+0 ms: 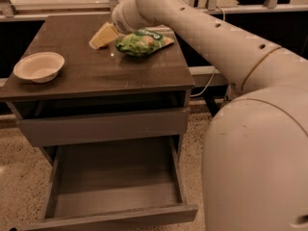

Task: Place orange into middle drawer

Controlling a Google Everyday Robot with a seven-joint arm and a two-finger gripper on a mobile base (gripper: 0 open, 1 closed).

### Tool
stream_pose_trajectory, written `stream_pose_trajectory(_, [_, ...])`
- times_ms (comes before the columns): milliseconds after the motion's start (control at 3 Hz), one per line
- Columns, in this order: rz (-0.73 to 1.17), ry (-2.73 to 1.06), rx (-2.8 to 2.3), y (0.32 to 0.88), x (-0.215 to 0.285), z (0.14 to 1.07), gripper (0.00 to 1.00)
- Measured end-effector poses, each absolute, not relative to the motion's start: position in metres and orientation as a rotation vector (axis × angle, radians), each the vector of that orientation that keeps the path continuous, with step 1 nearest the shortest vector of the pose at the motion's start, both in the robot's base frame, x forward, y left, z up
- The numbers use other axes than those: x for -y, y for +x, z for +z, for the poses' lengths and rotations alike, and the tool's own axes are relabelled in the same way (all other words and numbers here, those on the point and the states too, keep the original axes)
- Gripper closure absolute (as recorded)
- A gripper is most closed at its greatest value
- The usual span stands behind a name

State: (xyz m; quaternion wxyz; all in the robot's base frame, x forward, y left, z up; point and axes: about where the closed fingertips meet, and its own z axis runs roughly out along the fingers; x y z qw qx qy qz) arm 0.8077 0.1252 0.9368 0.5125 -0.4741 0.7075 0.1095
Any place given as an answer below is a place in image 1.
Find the green snack bag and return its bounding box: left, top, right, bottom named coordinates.
left=115, top=29, right=174, bottom=57

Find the white paper bowl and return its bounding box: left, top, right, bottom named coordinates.
left=13, top=52, right=64, bottom=83

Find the open grey lower drawer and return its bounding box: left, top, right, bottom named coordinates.
left=25, top=137, right=198, bottom=231

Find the grey upper drawer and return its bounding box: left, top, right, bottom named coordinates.
left=18, top=108, right=190, bottom=147

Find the white cable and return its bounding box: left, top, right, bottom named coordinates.
left=190, top=6, right=226, bottom=99

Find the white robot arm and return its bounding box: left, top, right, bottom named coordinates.
left=112, top=0, right=308, bottom=231

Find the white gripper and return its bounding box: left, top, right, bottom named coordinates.
left=89, top=1, right=141, bottom=49

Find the grey drawer cabinet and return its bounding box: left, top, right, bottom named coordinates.
left=1, top=14, right=194, bottom=160

